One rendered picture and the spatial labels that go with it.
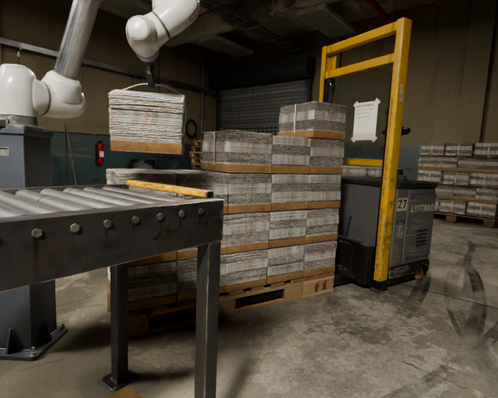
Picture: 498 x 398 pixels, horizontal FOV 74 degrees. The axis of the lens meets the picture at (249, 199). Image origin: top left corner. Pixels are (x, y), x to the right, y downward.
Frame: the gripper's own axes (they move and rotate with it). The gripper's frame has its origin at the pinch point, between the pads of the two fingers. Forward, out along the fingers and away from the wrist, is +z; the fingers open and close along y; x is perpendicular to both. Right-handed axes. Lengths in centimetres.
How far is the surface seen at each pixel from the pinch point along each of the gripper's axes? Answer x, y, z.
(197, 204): 21, 55, -68
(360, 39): 135, -60, 76
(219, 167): 34, 40, 35
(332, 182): 112, 45, 56
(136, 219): 8, 59, -80
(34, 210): -14, 58, -79
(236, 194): 44, 56, 29
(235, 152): 42, 33, 26
